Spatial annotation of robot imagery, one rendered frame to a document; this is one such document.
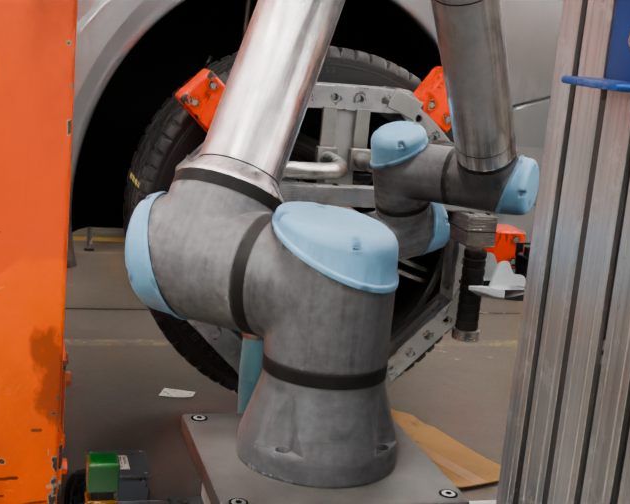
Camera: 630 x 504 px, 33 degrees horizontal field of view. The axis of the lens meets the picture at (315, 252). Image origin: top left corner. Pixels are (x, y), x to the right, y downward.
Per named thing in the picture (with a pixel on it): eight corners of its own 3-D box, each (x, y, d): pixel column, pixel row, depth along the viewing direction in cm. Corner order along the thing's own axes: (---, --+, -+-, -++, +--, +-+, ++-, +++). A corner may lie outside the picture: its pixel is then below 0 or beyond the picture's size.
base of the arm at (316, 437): (419, 485, 96) (431, 380, 94) (256, 491, 92) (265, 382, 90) (365, 422, 110) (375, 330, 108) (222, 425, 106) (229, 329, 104)
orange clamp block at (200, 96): (239, 107, 180) (204, 66, 177) (248, 112, 173) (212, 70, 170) (208, 135, 180) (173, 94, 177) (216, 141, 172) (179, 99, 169)
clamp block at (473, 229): (472, 236, 174) (476, 204, 173) (495, 248, 166) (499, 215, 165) (443, 235, 173) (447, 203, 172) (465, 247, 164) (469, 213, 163)
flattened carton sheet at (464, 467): (401, 412, 349) (402, 401, 348) (518, 478, 305) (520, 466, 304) (325, 423, 332) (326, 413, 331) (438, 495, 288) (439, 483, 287)
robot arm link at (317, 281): (356, 386, 91) (371, 231, 88) (223, 352, 97) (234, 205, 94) (410, 353, 101) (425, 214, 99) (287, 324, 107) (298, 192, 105)
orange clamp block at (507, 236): (459, 259, 197) (504, 260, 200) (476, 269, 190) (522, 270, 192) (464, 222, 196) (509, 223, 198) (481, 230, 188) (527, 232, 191)
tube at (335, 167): (333, 170, 179) (339, 107, 177) (368, 189, 161) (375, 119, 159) (231, 164, 175) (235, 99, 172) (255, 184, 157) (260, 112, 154)
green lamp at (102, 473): (116, 480, 137) (118, 451, 136) (119, 494, 133) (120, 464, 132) (84, 481, 136) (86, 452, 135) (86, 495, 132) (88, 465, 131)
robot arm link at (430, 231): (428, 180, 149) (431, 231, 154) (355, 199, 147) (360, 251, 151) (452, 205, 143) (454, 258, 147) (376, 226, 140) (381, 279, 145)
